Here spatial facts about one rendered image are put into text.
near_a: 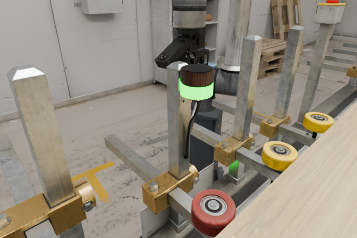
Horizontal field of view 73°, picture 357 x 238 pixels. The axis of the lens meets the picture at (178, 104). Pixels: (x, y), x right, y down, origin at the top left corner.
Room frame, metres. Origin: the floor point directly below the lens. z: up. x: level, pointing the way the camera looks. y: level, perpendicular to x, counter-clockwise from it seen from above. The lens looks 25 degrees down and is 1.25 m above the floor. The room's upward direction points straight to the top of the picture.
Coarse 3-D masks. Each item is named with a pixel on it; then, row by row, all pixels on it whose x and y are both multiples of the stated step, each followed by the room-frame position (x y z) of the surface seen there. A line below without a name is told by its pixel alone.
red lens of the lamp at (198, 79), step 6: (180, 72) 0.41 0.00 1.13; (186, 72) 0.39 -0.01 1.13; (210, 72) 0.39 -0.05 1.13; (180, 78) 0.41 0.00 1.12; (186, 78) 0.39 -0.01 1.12; (192, 78) 0.38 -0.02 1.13; (198, 78) 0.38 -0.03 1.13; (204, 78) 0.38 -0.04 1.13; (210, 78) 0.39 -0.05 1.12; (186, 84) 0.39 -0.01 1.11; (192, 84) 0.38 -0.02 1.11; (198, 84) 0.38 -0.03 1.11; (204, 84) 0.38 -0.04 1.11
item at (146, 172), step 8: (112, 136) 0.62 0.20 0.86; (112, 144) 0.57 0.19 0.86; (120, 144) 0.57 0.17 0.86; (120, 152) 0.54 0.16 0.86; (128, 152) 0.54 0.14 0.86; (128, 160) 0.51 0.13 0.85; (136, 160) 0.50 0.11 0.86; (144, 160) 0.50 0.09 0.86; (136, 168) 0.48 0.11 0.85; (144, 168) 0.47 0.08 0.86; (152, 168) 0.47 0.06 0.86; (144, 176) 0.46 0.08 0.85; (152, 176) 0.44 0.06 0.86; (176, 192) 0.39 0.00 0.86; (184, 192) 0.39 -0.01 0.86; (168, 200) 0.39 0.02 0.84; (176, 200) 0.37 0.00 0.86; (184, 200) 0.37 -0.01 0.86; (176, 208) 0.37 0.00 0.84; (184, 208) 0.35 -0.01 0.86; (184, 216) 0.35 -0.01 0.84; (192, 224) 0.33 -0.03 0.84; (200, 232) 0.32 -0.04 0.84
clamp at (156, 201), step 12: (192, 168) 0.46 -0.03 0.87; (156, 180) 0.42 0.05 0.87; (168, 180) 0.42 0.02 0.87; (180, 180) 0.42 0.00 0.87; (192, 180) 0.44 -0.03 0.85; (144, 192) 0.39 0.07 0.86; (156, 192) 0.38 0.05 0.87; (168, 192) 0.39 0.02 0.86; (156, 204) 0.37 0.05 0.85; (168, 204) 0.39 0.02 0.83
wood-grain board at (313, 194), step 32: (352, 128) 0.60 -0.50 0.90; (320, 160) 0.45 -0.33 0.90; (352, 160) 0.45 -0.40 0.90; (288, 192) 0.35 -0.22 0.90; (320, 192) 0.35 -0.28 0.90; (352, 192) 0.35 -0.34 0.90; (256, 224) 0.28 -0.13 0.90; (288, 224) 0.28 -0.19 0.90; (320, 224) 0.28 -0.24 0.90; (352, 224) 0.28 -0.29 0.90
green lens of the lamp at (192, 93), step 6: (180, 84) 0.41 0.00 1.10; (180, 90) 0.41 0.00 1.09; (186, 90) 0.39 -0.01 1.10; (192, 90) 0.38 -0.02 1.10; (198, 90) 0.38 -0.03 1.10; (204, 90) 0.38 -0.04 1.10; (210, 90) 0.39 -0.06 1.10; (186, 96) 0.39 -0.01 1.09; (192, 96) 0.38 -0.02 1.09; (198, 96) 0.38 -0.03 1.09; (204, 96) 0.38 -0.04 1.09; (210, 96) 0.39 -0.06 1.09
